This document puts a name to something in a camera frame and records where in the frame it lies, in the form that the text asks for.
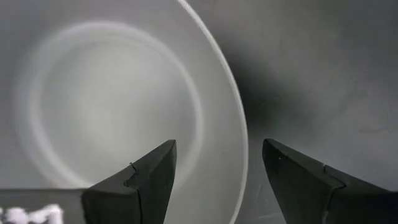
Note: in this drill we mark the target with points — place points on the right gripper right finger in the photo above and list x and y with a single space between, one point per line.
311 199

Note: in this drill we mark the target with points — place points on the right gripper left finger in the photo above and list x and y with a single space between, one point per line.
140 199

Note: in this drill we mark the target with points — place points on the medium white bowl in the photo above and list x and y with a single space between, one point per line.
109 93

